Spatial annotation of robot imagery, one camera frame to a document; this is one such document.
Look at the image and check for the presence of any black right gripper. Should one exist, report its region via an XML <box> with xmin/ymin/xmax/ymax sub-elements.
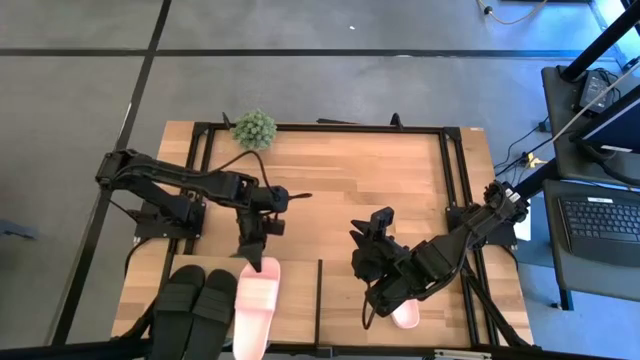
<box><xmin>348</xmin><ymin>233</ymin><xmax>427</xmax><ymax>320</ymax></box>

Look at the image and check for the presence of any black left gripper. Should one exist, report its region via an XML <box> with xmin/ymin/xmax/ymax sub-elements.
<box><xmin>229</xmin><ymin>208</ymin><xmax>267</xmax><ymax>275</ymax></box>

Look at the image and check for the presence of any pink slide sandal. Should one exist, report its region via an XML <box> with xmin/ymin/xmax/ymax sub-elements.
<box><xmin>231</xmin><ymin>256</ymin><xmax>283</xmax><ymax>360</ymax></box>
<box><xmin>388</xmin><ymin>297</ymin><xmax>422</xmax><ymax>331</ymax></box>

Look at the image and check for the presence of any black slide sandal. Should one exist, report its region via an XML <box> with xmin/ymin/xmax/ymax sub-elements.
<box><xmin>185</xmin><ymin>268</ymin><xmax>240</xmax><ymax>360</ymax></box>
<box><xmin>148</xmin><ymin>263</ymin><xmax>207</xmax><ymax>360</ymax></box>

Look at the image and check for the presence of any green plant in white pot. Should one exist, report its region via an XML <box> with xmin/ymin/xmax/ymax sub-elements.
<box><xmin>230</xmin><ymin>108</ymin><xmax>278</xmax><ymax>152</ymax></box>

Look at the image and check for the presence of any white paper sheet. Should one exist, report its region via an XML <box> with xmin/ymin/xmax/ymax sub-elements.
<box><xmin>510</xmin><ymin>210</ymin><xmax>532</xmax><ymax>242</ymax></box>

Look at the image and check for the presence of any grey side desk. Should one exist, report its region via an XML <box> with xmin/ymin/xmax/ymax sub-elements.
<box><xmin>504</xmin><ymin>64</ymin><xmax>640</xmax><ymax>307</ymax></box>

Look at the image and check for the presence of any black laptop keyboard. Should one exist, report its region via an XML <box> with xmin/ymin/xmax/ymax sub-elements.
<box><xmin>557</xmin><ymin>194</ymin><xmax>640</xmax><ymax>269</ymax></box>

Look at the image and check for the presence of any thin white rod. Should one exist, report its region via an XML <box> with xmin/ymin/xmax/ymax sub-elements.
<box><xmin>549</xmin><ymin>58</ymin><xmax>640</xmax><ymax>146</ymax></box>

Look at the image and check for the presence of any dark tilted monitor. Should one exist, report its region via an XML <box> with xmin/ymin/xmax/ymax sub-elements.
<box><xmin>568</xmin><ymin>83</ymin><xmax>640</xmax><ymax>157</ymax></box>

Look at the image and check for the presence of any black power adapter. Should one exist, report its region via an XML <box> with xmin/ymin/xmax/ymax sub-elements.
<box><xmin>578</xmin><ymin>69</ymin><xmax>615</xmax><ymax>114</ymax></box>

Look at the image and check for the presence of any black rig pole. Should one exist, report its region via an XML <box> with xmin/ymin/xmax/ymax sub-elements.
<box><xmin>558</xmin><ymin>0</ymin><xmax>640</xmax><ymax>84</ymax></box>

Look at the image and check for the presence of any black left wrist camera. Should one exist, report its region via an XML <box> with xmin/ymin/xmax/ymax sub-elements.
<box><xmin>263</xmin><ymin>215</ymin><xmax>287</xmax><ymax>238</ymax></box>

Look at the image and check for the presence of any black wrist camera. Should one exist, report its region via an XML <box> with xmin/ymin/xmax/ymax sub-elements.
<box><xmin>367</xmin><ymin>205</ymin><xmax>397</xmax><ymax>240</ymax></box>
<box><xmin>263</xmin><ymin>215</ymin><xmax>287</xmax><ymax>238</ymax></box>

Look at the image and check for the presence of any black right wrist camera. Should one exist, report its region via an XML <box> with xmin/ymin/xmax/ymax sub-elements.
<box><xmin>367</xmin><ymin>205</ymin><xmax>397</xmax><ymax>240</ymax></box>

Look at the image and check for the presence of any grey metal bracket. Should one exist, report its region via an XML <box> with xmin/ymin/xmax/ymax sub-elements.
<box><xmin>432</xmin><ymin>348</ymin><xmax>495</xmax><ymax>360</ymax></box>

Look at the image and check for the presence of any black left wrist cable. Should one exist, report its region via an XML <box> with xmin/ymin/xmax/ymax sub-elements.
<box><xmin>212</xmin><ymin>148</ymin><xmax>275</xmax><ymax>194</ymax></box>

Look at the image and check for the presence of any black metal table frame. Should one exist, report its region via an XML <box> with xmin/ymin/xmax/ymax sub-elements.
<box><xmin>164</xmin><ymin>118</ymin><xmax>534</xmax><ymax>350</ymax></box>

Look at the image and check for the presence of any long black metal rail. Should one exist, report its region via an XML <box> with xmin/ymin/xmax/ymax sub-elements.
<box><xmin>0</xmin><ymin>337</ymin><xmax>640</xmax><ymax>360</ymax></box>

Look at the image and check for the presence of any black floor cable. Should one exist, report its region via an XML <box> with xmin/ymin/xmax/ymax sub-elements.
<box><xmin>492</xmin><ymin>115</ymin><xmax>552</xmax><ymax>174</ymax></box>

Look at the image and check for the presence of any yellow cable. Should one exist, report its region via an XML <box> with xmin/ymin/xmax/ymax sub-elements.
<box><xmin>476</xmin><ymin>0</ymin><xmax>550</xmax><ymax>26</ymax></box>

